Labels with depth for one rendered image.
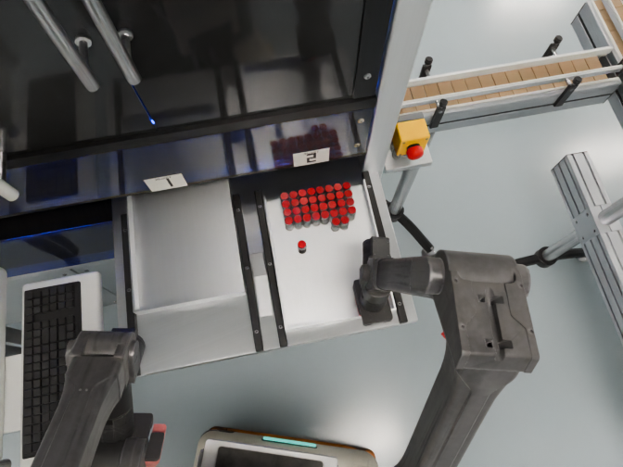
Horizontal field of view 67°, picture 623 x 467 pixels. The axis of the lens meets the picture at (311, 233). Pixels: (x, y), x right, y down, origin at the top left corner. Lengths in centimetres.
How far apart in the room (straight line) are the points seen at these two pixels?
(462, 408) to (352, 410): 148
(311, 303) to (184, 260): 33
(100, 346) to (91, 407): 10
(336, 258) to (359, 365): 91
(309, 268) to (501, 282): 71
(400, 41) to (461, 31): 198
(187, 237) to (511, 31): 220
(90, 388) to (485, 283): 46
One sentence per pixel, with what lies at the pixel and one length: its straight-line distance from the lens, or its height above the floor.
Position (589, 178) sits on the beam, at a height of 55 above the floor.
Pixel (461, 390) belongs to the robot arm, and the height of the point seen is 151.
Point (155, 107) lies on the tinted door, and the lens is 93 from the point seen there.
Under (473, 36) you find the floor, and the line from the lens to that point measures 285.
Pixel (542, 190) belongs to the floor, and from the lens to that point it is 246.
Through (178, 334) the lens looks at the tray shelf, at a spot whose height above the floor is 88.
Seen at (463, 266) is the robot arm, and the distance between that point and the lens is 51.
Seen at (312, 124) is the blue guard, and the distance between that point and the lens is 101.
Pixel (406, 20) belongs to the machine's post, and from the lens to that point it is 85.
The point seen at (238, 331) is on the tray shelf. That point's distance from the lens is 115.
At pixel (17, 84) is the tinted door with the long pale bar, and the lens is 90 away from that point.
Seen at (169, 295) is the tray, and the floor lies 88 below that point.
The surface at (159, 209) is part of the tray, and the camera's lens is 128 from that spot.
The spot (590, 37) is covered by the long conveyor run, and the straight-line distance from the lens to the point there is 172.
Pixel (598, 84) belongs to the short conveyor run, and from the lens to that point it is 155.
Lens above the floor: 200
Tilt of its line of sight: 70 degrees down
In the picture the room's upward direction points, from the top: 1 degrees counter-clockwise
